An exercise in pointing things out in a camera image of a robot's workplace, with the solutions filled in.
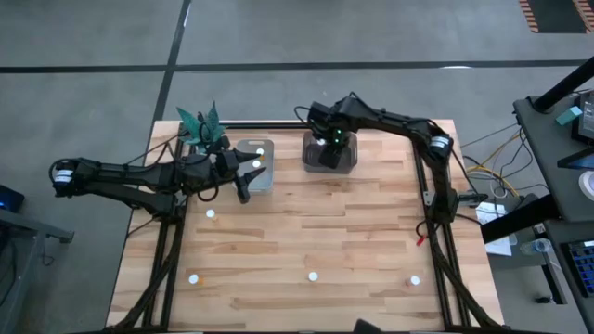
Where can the clear water bottle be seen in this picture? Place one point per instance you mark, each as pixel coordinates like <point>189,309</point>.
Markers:
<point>533,246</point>

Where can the black device blue light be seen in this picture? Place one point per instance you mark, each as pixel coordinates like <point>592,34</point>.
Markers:
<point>9,198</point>

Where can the black monitor screen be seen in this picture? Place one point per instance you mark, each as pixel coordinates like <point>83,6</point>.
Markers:
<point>587,116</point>

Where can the teal small box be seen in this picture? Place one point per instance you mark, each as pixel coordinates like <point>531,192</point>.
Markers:
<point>569,115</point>

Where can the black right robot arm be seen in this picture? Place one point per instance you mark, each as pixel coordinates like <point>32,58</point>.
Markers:
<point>399,125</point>

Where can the grey corner bracket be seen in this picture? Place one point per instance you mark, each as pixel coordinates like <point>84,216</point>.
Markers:
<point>429,198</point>

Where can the black support beam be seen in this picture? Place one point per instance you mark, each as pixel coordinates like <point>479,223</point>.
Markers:
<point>520,220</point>

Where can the green plant in white pot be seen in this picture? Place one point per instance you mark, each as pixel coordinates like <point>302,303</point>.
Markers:
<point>192,123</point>

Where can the black diagonal pole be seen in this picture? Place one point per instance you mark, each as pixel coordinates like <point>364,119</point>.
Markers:
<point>564,86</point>

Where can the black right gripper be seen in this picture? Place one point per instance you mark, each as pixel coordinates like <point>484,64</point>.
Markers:
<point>339,134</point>

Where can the backlit keyboard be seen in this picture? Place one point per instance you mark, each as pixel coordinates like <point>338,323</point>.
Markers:
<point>582,269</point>

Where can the black tablet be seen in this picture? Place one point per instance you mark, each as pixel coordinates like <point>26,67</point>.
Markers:
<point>580,160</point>

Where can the dark grey desk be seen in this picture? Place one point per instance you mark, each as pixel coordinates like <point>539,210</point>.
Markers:
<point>547,158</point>

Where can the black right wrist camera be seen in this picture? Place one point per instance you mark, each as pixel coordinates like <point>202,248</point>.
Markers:
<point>318,113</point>

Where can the black aluminium table frame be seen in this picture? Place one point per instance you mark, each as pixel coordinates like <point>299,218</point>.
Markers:
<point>269,125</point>

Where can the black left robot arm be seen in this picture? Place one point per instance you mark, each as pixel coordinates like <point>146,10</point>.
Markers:
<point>116,174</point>

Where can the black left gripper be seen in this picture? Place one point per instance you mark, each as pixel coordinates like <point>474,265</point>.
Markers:
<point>225,167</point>

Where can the white paper sheets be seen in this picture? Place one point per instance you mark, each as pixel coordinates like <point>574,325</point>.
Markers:
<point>494,215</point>

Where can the black mat orange border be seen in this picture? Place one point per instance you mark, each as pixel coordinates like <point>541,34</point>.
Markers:
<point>554,14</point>

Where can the dark translucent plastic bin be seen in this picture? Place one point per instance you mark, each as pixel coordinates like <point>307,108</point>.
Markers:
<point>311,160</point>

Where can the black camera device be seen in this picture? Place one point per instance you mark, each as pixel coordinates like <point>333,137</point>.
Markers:
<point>366,327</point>

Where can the white plastic bin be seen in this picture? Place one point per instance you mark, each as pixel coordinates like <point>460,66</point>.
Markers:
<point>265,178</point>

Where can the white tape roll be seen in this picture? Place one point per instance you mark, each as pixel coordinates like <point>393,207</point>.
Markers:
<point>588,185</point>

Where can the grey metal cart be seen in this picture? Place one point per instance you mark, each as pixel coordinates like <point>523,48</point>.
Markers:
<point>23,260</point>

